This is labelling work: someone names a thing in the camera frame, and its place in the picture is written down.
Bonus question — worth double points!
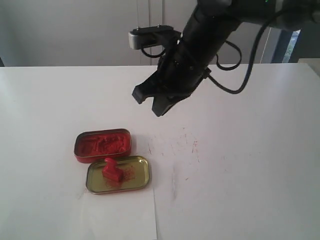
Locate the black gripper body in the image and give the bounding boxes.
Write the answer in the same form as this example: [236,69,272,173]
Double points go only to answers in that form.
[149,41,213,99]

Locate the red stamp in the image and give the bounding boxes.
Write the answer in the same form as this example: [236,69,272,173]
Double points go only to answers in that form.
[102,158,124,182]

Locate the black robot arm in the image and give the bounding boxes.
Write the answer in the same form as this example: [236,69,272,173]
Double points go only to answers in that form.
[128,0,320,117]

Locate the red ink paste tin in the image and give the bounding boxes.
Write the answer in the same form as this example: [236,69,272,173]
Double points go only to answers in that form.
[74,128,132,164]

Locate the gold tin lid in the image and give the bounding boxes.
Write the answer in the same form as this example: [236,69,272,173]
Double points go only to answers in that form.
[85,155,150,195]

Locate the white paper sheet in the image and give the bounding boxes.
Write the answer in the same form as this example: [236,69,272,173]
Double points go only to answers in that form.
[80,187,157,240]

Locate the white cabinet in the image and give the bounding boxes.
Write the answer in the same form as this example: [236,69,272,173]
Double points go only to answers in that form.
[0,0,293,67]

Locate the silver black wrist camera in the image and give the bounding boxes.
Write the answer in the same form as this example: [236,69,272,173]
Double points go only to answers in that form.
[128,25,181,50]

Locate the black cable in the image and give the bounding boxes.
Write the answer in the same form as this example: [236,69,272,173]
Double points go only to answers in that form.
[204,4,296,95]

